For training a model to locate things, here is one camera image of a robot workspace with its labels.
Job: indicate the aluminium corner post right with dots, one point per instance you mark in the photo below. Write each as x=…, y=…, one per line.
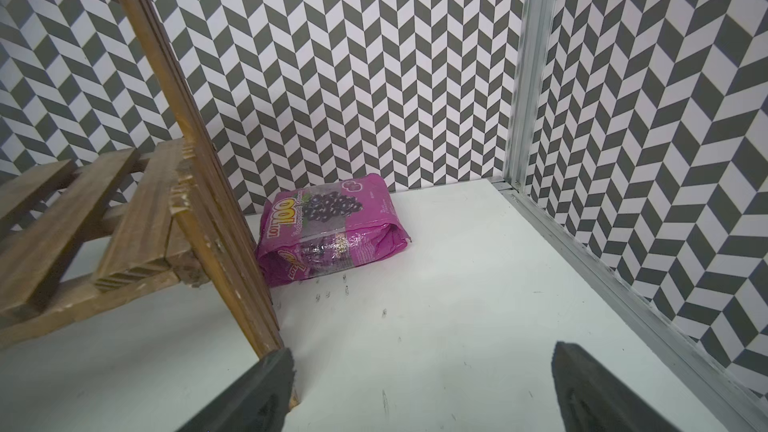
x=638, y=150

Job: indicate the wooden slatted shelf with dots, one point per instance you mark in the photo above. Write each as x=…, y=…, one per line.
x=80, y=241

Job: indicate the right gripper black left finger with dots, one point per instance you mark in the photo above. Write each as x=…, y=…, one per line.
x=258, y=400

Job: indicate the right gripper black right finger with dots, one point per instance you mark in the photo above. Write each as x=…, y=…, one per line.
x=591, y=398

